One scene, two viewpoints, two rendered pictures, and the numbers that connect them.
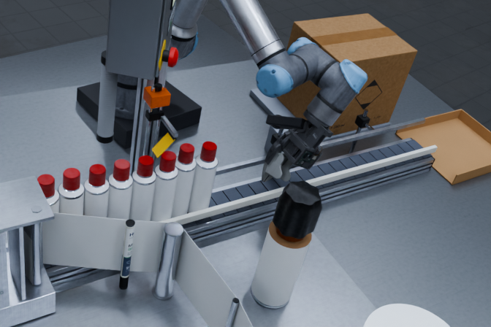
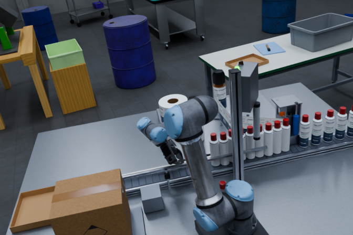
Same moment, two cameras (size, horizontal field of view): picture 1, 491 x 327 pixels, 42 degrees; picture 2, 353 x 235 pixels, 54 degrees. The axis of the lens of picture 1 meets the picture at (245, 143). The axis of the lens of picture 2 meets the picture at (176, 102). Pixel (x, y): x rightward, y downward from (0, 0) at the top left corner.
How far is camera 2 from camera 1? 264 cm
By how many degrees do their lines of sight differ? 108
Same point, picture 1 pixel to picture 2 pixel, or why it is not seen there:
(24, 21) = not seen: outside the picture
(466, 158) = (47, 201)
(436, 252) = (117, 159)
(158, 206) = not seen: hidden behind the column
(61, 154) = (278, 207)
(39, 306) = not seen: hidden behind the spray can
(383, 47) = (78, 182)
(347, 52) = (107, 176)
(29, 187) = (280, 104)
